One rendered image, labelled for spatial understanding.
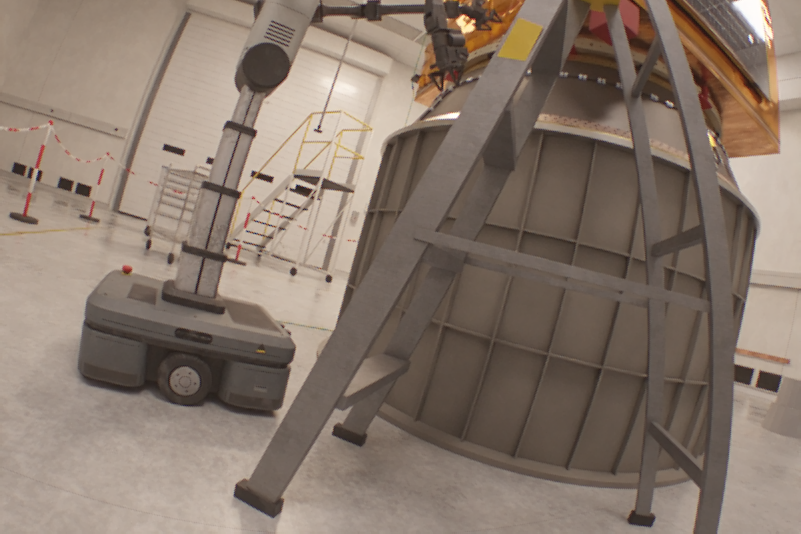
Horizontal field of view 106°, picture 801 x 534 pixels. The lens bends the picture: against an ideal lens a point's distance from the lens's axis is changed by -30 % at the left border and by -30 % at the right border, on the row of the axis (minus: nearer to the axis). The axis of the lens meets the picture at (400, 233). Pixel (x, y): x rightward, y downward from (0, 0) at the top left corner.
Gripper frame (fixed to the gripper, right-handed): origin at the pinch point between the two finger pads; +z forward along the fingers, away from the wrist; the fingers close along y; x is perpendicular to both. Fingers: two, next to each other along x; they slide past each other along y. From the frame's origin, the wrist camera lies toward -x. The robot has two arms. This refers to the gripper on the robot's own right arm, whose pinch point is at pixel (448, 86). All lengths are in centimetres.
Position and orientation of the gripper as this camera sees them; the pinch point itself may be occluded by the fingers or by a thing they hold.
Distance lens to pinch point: 156.5
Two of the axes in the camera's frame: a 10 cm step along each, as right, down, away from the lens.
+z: 1.9, 9.6, 1.9
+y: -5.0, -0.7, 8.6
